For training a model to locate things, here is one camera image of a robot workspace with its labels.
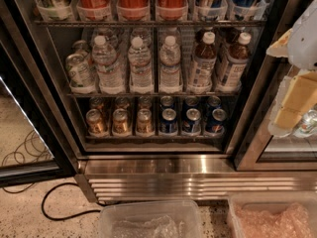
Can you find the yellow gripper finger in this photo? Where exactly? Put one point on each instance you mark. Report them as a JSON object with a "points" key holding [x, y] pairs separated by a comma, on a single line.
{"points": [[295, 96], [279, 48]]}

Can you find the red coke can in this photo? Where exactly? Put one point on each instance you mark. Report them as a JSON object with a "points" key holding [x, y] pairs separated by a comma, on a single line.
{"points": [[94, 10], [171, 9], [133, 9]]}

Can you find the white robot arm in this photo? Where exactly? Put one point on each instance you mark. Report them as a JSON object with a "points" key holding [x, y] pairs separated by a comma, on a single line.
{"points": [[302, 44]]}

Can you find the closed right fridge door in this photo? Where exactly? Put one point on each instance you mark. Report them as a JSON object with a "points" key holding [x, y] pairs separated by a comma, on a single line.
{"points": [[277, 141]]}

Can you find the blue pepsi can front right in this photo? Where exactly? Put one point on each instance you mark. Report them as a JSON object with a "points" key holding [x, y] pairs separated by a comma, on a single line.
{"points": [[215, 122]]}

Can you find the blue pepsi can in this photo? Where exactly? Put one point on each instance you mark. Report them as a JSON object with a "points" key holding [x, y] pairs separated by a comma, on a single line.
{"points": [[215, 122], [168, 121], [191, 122]]}

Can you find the blue pepsi can front middle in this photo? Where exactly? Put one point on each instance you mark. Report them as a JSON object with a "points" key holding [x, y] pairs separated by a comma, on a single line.
{"points": [[191, 122]]}

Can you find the stainless steel fridge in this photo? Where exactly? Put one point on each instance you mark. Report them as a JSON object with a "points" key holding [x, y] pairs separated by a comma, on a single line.
{"points": [[160, 167]]}

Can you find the blue pepsi can front left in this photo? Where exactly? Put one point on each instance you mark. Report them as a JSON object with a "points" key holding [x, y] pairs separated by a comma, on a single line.
{"points": [[168, 121]]}

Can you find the gold can front right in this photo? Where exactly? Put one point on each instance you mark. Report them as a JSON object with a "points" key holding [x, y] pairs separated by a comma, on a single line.
{"points": [[144, 122]]}

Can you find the gold can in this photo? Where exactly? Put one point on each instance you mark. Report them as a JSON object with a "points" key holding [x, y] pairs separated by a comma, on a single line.
{"points": [[96, 124], [144, 122], [121, 122]]}

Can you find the gold can front middle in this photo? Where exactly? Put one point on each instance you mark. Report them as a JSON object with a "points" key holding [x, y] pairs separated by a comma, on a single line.
{"points": [[121, 122]]}

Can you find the gold can front left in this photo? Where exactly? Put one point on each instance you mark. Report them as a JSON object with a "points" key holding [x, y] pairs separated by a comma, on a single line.
{"points": [[96, 124]]}

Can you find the green white can top shelf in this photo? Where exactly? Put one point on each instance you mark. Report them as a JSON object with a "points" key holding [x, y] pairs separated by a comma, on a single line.
{"points": [[54, 10]]}

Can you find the open glass fridge door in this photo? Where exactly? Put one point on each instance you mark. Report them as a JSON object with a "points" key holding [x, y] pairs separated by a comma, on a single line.
{"points": [[32, 147]]}

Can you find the brown tea bottle right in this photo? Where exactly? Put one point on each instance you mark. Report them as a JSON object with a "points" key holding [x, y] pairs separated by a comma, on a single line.
{"points": [[232, 64]]}

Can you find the brown tea bottle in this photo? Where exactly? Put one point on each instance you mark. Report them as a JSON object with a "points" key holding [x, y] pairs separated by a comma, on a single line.
{"points": [[202, 65], [232, 64]]}

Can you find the brown tea bottle left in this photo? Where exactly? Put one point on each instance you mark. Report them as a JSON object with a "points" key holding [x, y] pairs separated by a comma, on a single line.
{"points": [[202, 65]]}

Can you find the clear water bottle right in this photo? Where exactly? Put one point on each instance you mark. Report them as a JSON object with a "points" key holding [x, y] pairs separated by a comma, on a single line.
{"points": [[170, 66]]}

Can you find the clear water bottle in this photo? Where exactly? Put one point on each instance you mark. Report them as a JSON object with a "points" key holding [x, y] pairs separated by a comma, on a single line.
{"points": [[141, 69], [108, 66], [170, 66]]}

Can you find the plastic bin with bubble wrap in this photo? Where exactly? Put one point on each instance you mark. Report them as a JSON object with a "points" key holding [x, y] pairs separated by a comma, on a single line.
{"points": [[273, 214]]}

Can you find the clear water bottle middle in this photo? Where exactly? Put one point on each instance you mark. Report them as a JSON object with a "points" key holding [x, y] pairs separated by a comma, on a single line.
{"points": [[141, 69]]}

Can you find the clear water bottle left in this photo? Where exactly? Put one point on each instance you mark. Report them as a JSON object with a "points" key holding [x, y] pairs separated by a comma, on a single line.
{"points": [[108, 66]]}

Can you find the clear plastic bin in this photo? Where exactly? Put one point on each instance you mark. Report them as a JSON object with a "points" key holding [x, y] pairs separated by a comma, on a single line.
{"points": [[152, 219]]}

